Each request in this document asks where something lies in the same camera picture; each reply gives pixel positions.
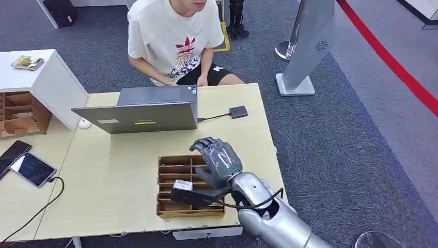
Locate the person's left hand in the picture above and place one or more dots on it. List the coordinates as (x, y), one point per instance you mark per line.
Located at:
(202, 80)

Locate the person's right hand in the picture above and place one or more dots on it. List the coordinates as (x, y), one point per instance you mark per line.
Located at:
(169, 82)

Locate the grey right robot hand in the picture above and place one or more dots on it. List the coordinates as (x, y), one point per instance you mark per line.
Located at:
(220, 159)

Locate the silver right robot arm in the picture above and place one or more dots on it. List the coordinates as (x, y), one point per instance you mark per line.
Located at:
(280, 226)

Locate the grey laptop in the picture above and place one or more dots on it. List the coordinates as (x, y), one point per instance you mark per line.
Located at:
(147, 118)

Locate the wooden card box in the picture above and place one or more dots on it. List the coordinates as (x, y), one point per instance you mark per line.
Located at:
(178, 167)

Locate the black adapter box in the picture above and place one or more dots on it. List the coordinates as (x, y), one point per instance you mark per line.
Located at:
(238, 112)

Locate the person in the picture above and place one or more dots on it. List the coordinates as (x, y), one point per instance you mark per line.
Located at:
(171, 34)

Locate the black robot legs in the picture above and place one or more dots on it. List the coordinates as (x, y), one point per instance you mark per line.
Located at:
(238, 20)

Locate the white bar under desk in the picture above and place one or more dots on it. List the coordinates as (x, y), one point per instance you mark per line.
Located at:
(205, 233)

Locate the round metal stanchion base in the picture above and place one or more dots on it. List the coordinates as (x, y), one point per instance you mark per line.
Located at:
(282, 51)

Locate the white computer mouse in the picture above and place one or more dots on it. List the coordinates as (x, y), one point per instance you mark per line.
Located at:
(84, 123)

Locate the grey standing kiosk panel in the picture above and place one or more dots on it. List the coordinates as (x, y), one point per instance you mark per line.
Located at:
(308, 41)

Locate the white cabinet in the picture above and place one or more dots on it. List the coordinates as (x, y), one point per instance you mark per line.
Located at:
(51, 87)

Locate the pack of cards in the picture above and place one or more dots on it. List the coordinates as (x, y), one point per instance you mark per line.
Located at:
(28, 62)

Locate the wooden box with scraps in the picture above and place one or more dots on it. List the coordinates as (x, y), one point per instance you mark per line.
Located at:
(20, 114)

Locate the phone with lit screen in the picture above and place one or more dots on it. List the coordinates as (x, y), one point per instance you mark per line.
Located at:
(33, 169)

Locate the white desk leg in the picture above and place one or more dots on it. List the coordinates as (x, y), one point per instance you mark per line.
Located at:
(77, 243)

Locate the dark phone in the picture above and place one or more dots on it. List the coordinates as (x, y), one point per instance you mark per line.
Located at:
(12, 154)

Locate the round glass object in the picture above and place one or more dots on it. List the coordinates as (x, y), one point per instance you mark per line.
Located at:
(376, 241)

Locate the red floor tape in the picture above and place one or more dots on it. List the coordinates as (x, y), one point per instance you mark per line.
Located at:
(390, 61)

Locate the dark edged platform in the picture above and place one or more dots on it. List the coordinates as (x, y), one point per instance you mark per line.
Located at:
(424, 13)

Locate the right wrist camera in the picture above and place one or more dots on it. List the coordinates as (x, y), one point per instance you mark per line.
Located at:
(186, 193)

